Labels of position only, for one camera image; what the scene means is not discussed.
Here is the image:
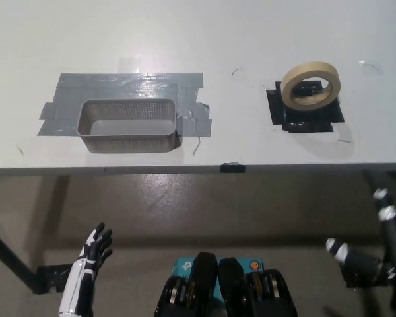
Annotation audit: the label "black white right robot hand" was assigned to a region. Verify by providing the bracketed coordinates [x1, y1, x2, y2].
[325, 188, 396, 285]

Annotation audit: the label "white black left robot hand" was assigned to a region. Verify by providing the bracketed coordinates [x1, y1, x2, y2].
[58, 221, 114, 316]

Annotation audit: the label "beige masking tape roll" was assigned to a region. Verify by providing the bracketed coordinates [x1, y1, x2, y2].
[280, 61, 342, 111]

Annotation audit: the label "black robot torso blocks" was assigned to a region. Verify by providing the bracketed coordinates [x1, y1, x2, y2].
[153, 251, 300, 317]

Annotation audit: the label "small black tape strip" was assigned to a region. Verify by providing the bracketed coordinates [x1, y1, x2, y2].
[220, 162, 246, 174]

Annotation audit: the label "black metal table leg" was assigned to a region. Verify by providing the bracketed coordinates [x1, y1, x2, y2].
[0, 223, 44, 295]

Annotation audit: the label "teal cardboard box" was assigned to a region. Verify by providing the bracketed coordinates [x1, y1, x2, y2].
[170, 256, 265, 298]

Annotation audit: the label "small grey perforated basket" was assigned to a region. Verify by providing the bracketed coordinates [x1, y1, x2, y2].
[75, 98, 178, 154]

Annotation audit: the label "grey duct tape patch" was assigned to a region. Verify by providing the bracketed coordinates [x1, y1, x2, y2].
[36, 71, 213, 138]

